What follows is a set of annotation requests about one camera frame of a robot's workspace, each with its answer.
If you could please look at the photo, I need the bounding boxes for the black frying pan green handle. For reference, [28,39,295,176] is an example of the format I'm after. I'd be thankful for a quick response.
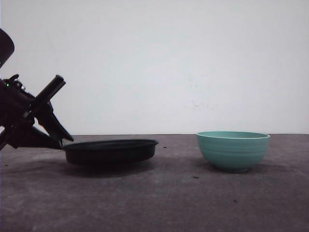
[62,139,158,166]

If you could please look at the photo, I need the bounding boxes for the teal ribbed bowl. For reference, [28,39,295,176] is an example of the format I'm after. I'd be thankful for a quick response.
[197,131,270,172]

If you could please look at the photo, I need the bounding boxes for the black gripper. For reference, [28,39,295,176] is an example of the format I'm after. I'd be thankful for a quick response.
[0,74,74,149]

